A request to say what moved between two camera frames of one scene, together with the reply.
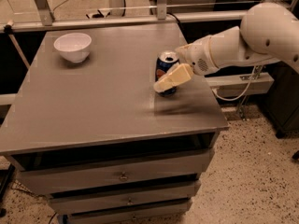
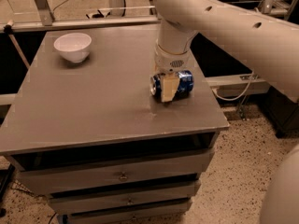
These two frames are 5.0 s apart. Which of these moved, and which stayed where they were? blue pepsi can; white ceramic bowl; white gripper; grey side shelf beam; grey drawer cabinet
Moved: blue pepsi can; white gripper
Stayed: grey drawer cabinet; grey side shelf beam; white ceramic bowl
